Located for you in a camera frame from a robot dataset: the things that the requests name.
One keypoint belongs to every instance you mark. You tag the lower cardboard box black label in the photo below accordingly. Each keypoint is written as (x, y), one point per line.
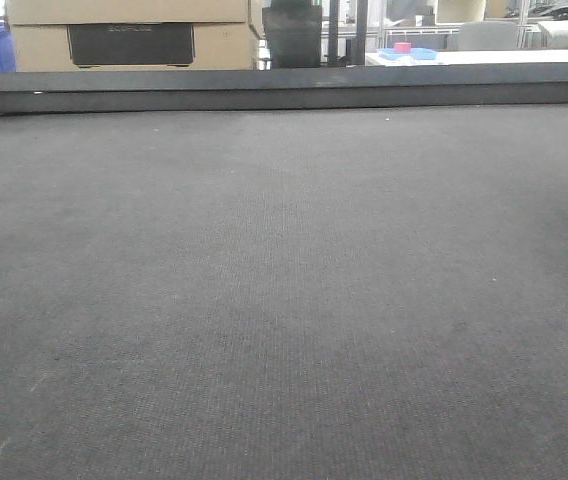
(128, 46)

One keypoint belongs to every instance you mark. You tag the upper cardboard box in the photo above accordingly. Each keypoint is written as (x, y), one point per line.
(51, 12)

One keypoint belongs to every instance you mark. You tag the dark black bin background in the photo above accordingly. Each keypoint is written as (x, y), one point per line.
(293, 34)

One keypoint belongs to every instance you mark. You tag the blue tray on table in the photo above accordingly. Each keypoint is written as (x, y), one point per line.
(417, 54)

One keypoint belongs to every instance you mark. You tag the grey office chair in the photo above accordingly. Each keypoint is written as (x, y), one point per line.
(488, 36)

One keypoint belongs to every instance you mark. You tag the white background table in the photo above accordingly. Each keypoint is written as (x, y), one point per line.
(476, 58)

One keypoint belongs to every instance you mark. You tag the black metal post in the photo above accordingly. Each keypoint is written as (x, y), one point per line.
(361, 32)

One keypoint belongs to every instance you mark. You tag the black conveyor side rail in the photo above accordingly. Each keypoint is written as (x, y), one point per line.
(284, 89)

